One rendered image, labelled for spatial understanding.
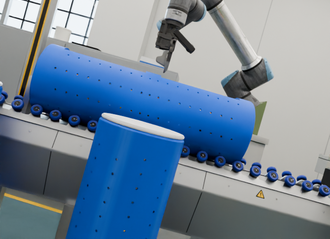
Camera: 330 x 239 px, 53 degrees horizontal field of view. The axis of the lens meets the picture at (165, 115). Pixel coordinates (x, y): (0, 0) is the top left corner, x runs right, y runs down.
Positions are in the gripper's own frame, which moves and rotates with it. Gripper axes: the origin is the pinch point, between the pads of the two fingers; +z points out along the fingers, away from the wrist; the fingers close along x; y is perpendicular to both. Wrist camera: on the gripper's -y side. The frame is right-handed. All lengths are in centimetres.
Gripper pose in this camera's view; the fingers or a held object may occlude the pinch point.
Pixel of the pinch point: (166, 70)
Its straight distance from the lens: 141.2
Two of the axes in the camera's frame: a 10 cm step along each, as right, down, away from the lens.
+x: 0.5, 0.4, -10.0
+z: -2.7, 9.6, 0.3
